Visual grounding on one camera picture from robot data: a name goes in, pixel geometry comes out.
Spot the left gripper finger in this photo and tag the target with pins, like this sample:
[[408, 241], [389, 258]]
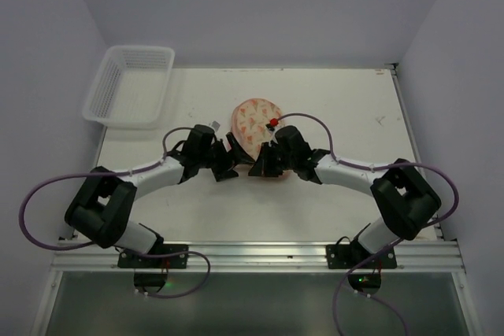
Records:
[[220, 176], [237, 153]]

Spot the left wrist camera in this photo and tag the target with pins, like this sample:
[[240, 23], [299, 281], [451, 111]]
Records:
[[215, 125]]

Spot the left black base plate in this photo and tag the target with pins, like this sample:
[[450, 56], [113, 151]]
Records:
[[161, 256]]

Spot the floral mesh laundry bag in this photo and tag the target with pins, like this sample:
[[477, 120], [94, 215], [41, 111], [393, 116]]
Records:
[[248, 124]]

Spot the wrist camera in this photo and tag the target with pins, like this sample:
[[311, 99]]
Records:
[[215, 125], [273, 126]]

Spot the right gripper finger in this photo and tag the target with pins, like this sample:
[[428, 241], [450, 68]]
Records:
[[279, 175], [264, 165]]

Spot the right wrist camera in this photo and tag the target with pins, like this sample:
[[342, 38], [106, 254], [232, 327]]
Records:
[[273, 126]]

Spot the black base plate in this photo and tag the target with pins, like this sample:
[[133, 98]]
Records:
[[346, 253], [161, 256]]

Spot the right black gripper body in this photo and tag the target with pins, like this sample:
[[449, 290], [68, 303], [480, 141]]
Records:
[[270, 160]]

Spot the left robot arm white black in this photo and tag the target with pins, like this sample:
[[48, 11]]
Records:
[[102, 206]]

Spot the aluminium mounting rail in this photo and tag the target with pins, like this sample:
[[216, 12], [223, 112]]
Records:
[[275, 257]]

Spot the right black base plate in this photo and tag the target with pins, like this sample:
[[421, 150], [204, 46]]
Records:
[[346, 253]]

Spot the white plastic mesh basket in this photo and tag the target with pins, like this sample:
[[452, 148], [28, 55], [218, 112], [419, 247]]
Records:
[[130, 87]]

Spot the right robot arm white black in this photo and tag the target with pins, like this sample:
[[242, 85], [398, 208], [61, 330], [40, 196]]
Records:
[[405, 200]]

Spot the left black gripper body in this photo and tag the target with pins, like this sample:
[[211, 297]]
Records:
[[220, 160]]

